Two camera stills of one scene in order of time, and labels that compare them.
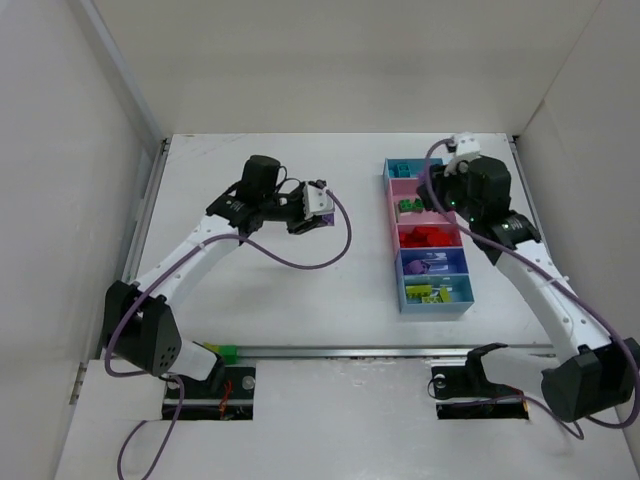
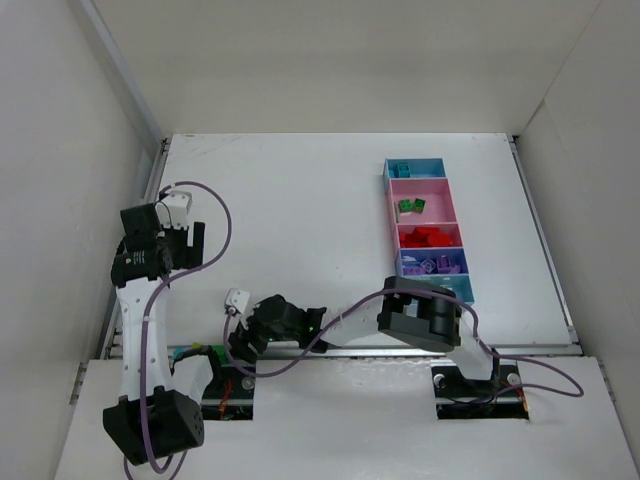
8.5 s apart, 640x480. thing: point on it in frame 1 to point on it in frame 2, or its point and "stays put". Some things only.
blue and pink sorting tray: (431, 263) stays put
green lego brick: (405, 205) stays put
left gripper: (298, 223) to (185, 245)
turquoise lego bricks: (403, 170) stays put
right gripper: (435, 189) to (251, 328)
